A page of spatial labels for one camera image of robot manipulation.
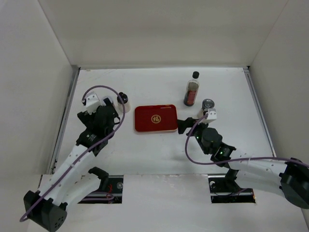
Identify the black cap white bottle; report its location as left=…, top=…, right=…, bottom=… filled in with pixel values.
left=117, top=92, right=131, bottom=113

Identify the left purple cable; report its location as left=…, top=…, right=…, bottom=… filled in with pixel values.
left=19, top=85, right=126, bottom=222

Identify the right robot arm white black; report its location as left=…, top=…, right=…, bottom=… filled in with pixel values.
left=177, top=117, right=309, bottom=209

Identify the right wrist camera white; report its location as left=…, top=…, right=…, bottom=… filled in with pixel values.
left=205, top=108, right=217, bottom=124

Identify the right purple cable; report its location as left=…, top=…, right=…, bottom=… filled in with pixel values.
left=184, top=114, right=309, bottom=168

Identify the white lid paste jar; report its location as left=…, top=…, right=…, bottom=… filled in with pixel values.
left=101, top=96, right=114, bottom=107

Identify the silver lid white shaker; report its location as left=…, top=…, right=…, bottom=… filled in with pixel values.
left=197, top=99, right=215, bottom=118

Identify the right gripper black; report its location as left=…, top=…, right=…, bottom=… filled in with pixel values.
left=176, top=117, right=211, bottom=155

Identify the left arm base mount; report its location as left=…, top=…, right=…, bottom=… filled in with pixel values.
left=79, top=167, right=124, bottom=204

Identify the tall dark sauce bottle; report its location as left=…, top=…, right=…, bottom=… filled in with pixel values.
left=183, top=71, right=199, bottom=106

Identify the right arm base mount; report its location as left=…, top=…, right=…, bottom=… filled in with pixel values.
left=208, top=171, right=255, bottom=203

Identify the purple cable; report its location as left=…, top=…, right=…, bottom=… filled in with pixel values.
left=19, top=85, right=126, bottom=222
left=184, top=114, right=309, bottom=168

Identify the red rectangular tray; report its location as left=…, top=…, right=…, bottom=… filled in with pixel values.
left=134, top=104, right=178, bottom=132

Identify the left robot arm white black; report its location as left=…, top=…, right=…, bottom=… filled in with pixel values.
left=19, top=105, right=123, bottom=232

